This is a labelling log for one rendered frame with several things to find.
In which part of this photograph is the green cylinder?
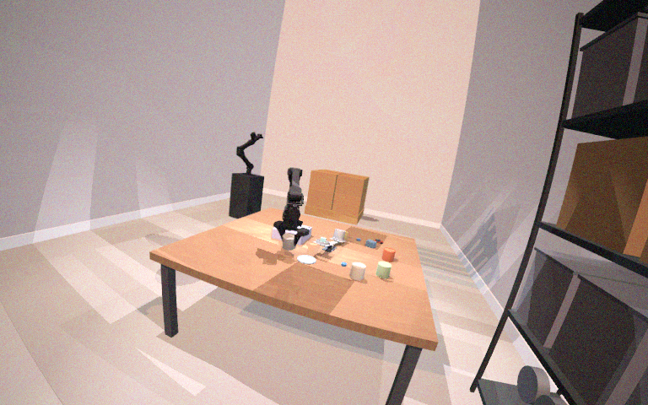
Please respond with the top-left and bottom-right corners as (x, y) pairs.
(375, 261), (392, 278)

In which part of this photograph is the orange cylinder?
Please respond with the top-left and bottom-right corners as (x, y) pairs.
(382, 248), (396, 262)

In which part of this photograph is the white round dish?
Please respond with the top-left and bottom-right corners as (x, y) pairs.
(297, 255), (316, 264)

